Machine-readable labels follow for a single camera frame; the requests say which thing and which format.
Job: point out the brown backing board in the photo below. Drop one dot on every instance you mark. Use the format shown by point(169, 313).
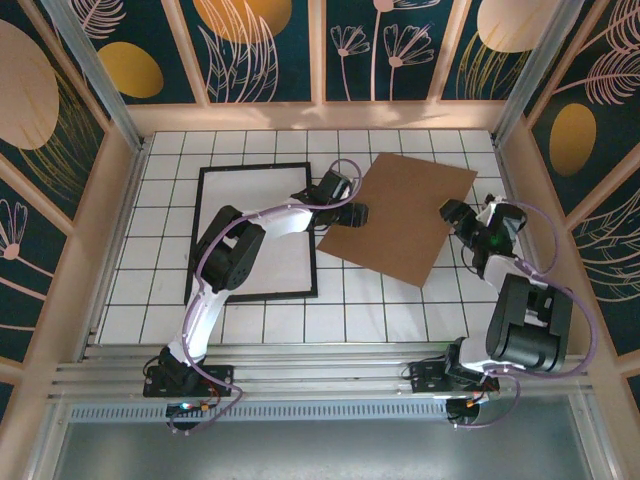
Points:
point(410, 220)

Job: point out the black picture frame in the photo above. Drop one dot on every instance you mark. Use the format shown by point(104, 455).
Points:
point(275, 296)

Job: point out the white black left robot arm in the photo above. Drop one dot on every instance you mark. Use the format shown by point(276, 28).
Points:
point(280, 222)

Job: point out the small controller board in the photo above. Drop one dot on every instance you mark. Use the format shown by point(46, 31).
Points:
point(465, 407)
point(192, 407)

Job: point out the grey metal sheet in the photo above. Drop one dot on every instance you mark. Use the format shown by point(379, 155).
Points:
point(320, 450)

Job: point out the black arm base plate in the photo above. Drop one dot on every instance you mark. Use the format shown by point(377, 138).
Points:
point(220, 380)
point(425, 377)

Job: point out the aluminium table edge rail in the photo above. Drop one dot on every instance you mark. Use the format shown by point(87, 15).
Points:
point(320, 372)

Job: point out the aluminium corner post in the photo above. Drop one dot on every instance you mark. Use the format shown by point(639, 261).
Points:
point(95, 75)
point(537, 70)

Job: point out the aluminium side rail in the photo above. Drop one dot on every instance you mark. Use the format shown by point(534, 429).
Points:
point(112, 250)

